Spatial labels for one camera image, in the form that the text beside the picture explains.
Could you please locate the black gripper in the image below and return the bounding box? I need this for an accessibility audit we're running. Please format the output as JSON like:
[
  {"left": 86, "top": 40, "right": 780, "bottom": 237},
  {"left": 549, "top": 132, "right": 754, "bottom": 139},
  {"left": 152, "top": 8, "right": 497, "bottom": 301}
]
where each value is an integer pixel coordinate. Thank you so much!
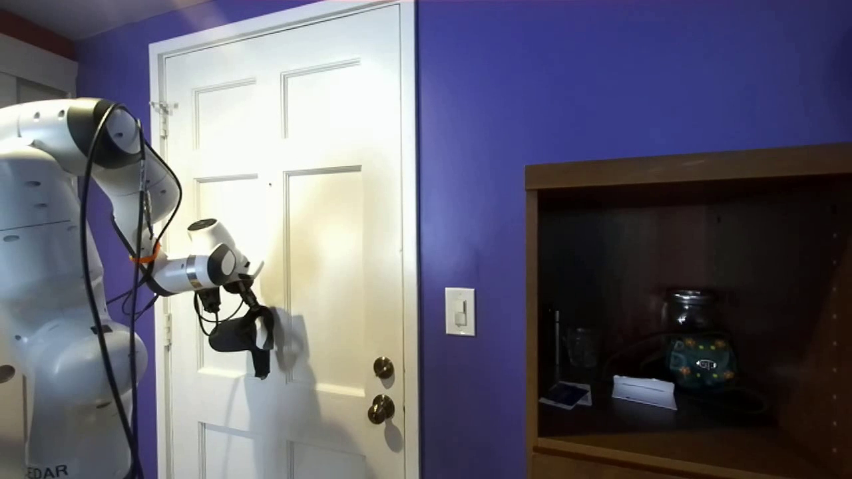
[{"left": 221, "top": 268, "right": 276, "bottom": 325}]

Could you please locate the white panel door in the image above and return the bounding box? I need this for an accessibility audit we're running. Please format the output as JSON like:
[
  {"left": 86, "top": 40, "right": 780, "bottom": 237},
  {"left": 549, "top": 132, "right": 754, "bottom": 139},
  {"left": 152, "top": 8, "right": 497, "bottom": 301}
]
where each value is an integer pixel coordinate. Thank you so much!
[{"left": 145, "top": 0, "right": 422, "bottom": 479}]

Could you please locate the dark door knob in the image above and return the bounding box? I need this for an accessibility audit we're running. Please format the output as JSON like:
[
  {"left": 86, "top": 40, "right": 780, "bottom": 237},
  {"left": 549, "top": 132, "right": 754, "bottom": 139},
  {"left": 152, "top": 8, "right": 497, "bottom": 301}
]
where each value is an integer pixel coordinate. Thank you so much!
[{"left": 365, "top": 394, "right": 397, "bottom": 425}]

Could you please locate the brown wooden cabinet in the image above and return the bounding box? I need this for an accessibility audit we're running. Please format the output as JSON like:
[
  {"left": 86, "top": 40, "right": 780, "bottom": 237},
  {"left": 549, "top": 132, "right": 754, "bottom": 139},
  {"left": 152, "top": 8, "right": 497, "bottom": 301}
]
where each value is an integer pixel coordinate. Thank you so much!
[{"left": 521, "top": 140, "right": 852, "bottom": 479}]

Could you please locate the small flat box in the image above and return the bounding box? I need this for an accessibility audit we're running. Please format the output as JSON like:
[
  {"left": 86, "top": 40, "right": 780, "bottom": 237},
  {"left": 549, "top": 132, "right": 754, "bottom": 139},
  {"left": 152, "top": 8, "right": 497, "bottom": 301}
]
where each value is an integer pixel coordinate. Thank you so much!
[{"left": 535, "top": 377, "right": 594, "bottom": 412}]

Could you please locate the clear drinking glass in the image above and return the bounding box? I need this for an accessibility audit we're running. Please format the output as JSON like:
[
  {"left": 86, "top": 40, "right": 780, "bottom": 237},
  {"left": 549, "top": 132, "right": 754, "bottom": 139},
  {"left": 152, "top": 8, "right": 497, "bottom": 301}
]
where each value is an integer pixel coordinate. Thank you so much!
[{"left": 562, "top": 325, "right": 603, "bottom": 376}]

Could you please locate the white folded paper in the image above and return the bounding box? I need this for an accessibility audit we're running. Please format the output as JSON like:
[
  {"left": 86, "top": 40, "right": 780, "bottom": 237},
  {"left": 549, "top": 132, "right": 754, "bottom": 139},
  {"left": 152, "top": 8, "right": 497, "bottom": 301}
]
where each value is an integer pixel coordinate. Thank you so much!
[{"left": 610, "top": 372, "right": 678, "bottom": 412}]

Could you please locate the glass jar with beads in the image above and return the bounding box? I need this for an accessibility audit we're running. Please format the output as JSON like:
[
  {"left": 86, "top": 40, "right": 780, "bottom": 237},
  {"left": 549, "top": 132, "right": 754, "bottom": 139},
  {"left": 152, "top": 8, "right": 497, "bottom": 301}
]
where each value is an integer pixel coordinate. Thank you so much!
[{"left": 662, "top": 285, "right": 740, "bottom": 394}]

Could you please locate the wrist camera with orange mount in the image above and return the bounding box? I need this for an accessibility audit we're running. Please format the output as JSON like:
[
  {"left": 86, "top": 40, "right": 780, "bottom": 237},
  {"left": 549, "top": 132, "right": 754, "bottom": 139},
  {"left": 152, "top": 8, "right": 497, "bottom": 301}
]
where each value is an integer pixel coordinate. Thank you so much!
[{"left": 193, "top": 285, "right": 225, "bottom": 316}]

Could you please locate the orange cable strap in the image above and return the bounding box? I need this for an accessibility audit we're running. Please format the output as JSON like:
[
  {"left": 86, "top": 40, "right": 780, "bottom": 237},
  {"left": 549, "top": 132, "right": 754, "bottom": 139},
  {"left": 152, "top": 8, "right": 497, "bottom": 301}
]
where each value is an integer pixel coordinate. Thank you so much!
[{"left": 131, "top": 248, "right": 164, "bottom": 272}]

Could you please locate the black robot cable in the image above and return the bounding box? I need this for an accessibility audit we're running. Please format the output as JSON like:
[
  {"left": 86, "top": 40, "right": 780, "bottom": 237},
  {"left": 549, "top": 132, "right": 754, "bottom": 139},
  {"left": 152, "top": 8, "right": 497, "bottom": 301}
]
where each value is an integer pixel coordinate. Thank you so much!
[{"left": 78, "top": 98, "right": 187, "bottom": 479}]

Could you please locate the white light switch plate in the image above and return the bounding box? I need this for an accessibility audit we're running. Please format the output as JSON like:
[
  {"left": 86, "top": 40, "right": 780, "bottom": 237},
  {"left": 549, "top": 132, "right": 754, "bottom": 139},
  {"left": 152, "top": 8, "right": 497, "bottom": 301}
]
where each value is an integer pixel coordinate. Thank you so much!
[{"left": 442, "top": 285, "right": 477, "bottom": 341}]

